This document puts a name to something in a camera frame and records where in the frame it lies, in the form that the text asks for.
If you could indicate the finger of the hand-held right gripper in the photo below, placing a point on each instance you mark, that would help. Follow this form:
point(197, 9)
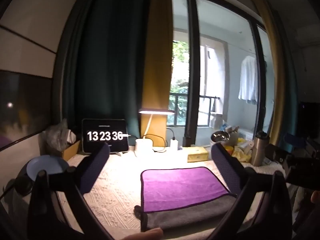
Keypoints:
point(276, 155)

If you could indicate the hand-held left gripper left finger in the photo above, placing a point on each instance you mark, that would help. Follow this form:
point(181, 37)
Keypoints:
point(96, 166)

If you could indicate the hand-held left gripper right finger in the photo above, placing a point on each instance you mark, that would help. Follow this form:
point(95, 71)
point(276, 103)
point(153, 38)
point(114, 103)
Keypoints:
point(225, 170)

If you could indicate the purple towel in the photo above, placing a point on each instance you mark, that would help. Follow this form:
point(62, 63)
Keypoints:
point(182, 187)

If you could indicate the grey towel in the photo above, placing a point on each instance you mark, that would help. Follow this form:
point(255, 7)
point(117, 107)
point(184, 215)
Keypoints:
point(195, 216)

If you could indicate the person's left hand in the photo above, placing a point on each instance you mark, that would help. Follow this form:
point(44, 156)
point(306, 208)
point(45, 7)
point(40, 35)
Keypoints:
point(147, 234)

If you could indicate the steel tumbler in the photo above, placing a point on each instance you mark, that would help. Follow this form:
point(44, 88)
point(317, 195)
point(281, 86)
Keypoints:
point(259, 150)

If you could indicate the pile of yellow packets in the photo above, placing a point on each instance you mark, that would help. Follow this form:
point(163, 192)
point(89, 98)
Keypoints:
point(241, 151)

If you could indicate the cardboard box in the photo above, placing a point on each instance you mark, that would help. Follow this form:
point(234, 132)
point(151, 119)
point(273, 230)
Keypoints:
point(71, 151)

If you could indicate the black tablet clock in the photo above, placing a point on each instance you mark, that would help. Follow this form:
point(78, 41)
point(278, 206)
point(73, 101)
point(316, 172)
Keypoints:
point(105, 136)

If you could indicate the yellow tissue box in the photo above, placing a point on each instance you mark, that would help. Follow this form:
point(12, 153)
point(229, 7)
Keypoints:
point(197, 154)

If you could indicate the metal bowl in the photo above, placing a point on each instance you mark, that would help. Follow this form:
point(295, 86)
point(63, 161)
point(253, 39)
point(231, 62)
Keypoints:
point(220, 136)

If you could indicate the white patterned tablecloth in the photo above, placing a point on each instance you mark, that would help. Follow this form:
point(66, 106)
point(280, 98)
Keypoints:
point(115, 195)

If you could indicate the blue plate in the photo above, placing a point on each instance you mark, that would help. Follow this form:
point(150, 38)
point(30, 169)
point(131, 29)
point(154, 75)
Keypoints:
point(46, 166)

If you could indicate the white desk lamp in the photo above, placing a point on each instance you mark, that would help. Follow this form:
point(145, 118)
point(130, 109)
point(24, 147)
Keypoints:
point(143, 146)

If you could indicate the white power adapter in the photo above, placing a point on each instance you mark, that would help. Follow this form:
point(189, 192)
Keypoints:
point(174, 145)

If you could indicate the black round object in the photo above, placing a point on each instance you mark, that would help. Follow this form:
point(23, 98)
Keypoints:
point(23, 186)

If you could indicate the black balcony railing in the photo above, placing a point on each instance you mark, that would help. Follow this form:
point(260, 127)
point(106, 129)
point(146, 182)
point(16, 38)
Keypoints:
point(180, 105)

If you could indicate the white hanging shirt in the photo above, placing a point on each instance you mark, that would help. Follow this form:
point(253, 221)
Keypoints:
point(248, 80)

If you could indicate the yellow curtain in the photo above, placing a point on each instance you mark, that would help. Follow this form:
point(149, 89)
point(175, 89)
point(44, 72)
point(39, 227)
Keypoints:
point(156, 62)
point(272, 67)

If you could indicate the dark green curtain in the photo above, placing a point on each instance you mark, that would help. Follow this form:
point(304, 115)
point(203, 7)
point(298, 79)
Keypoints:
point(105, 55)

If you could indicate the black sliding door frame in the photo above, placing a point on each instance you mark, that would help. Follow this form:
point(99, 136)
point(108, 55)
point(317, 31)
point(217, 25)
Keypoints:
point(192, 67)

